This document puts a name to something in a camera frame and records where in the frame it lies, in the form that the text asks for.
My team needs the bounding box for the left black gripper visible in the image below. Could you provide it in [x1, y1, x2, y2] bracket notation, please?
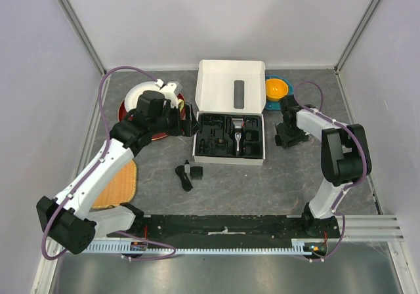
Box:
[150, 102, 201, 137]

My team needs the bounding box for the black silver hair clipper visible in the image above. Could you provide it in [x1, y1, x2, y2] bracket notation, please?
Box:
[231, 117, 244, 157]

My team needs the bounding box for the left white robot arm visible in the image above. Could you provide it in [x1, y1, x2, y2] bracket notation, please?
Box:
[36, 91, 200, 261]

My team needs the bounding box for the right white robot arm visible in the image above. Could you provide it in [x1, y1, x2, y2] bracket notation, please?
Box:
[275, 95, 372, 238]

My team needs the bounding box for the pale yellow mug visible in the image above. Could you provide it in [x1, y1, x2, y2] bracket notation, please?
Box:
[177, 98, 184, 112]

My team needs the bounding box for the teal scalloped plate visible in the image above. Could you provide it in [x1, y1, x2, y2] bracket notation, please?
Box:
[264, 75, 294, 111]

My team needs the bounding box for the small oil bottle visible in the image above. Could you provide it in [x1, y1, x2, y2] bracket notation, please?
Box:
[184, 160, 190, 174]

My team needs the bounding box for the orange bowl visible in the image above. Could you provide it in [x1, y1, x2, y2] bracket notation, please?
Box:
[265, 78, 289, 102]

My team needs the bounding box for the black comb guard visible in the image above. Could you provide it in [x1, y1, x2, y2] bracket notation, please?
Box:
[190, 166, 203, 180]

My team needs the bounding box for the white clipper kit box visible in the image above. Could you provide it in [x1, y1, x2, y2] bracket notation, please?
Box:
[192, 60, 266, 166]

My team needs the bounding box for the white paper plate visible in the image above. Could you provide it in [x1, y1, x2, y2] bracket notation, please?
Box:
[124, 81, 160, 112]

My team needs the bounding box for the dark red round tray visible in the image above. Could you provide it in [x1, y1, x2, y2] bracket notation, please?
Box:
[118, 81, 186, 140]

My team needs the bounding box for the woven bamboo tray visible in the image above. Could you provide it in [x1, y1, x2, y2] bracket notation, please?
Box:
[92, 160, 137, 209]

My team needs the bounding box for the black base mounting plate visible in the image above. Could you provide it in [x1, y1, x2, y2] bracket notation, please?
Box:
[128, 215, 341, 249]

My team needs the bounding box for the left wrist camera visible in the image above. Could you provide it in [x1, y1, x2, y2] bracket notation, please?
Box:
[155, 79, 182, 107]

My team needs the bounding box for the black charging cable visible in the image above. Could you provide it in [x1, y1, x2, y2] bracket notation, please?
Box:
[175, 164, 194, 193]

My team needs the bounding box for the slotted cable duct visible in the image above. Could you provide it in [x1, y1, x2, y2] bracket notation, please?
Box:
[83, 238, 320, 255]

